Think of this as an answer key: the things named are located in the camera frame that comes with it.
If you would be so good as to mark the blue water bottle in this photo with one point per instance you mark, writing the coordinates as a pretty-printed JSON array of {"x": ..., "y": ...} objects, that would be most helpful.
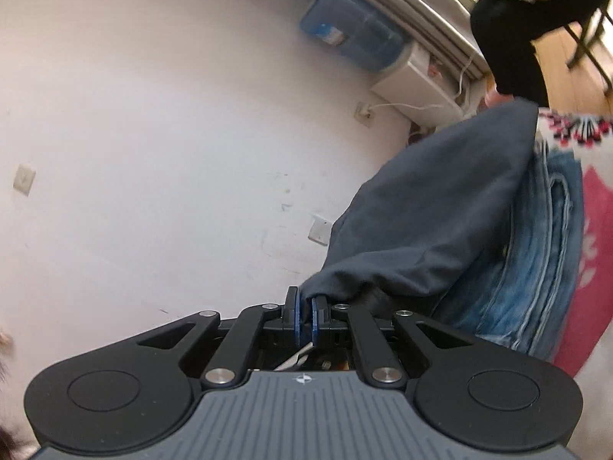
[{"x": 352, "y": 24}]

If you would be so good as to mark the red floral blanket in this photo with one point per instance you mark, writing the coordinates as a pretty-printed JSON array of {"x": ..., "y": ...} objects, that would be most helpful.
[{"x": 596, "y": 211}]

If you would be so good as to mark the white wall socket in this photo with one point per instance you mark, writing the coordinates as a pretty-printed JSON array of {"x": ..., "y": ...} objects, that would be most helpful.
[
  {"x": 319, "y": 230},
  {"x": 364, "y": 114},
  {"x": 24, "y": 179}
]

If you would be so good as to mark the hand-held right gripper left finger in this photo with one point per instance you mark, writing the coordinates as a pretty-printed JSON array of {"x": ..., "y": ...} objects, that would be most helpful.
[{"x": 298, "y": 322}]

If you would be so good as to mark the folded blue jeans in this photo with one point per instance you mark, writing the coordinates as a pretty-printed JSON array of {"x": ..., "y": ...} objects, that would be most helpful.
[{"x": 536, "y": 273}]

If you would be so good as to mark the water dispenser with blue bottle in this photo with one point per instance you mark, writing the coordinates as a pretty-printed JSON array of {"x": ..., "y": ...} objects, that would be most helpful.
[{"x": 421, "y": 14}]

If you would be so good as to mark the metal chair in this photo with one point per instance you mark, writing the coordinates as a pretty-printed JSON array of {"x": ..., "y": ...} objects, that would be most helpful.
[{"x": 589, "y": 38}]

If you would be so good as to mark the white water dispenser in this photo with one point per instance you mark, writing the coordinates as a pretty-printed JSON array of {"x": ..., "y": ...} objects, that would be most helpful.
[{"x": 421, "y": 91}]

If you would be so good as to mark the dark grey shorts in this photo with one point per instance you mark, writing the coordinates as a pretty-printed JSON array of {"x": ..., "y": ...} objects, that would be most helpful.
[{"x": 431, "y": 211}]

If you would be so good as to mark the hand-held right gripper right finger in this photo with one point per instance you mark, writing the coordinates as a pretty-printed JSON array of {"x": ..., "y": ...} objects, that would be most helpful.
[{"x": 316, "y": 322}]

